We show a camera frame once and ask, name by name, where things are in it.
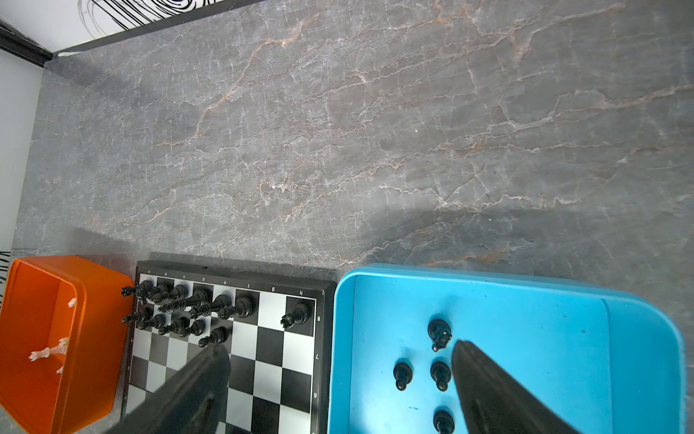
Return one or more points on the blue plastic tray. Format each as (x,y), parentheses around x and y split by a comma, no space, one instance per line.
(605,361)

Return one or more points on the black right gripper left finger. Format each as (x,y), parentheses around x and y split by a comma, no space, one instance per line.
(190,402)

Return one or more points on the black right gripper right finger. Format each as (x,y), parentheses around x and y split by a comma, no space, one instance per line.
(492,401)

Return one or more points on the black chess piece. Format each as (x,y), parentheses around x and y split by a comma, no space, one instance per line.
(440,333)

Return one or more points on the black rook on board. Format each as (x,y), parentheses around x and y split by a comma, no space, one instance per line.
(299,315)

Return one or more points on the black pawn in tray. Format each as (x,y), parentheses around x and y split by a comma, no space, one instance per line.
(403,375)
(441,375)
(443,422)

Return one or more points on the orange plastic tray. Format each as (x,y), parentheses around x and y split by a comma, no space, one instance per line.
(62,342)

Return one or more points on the black white chess board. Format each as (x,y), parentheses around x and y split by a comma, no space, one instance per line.
(279,380)

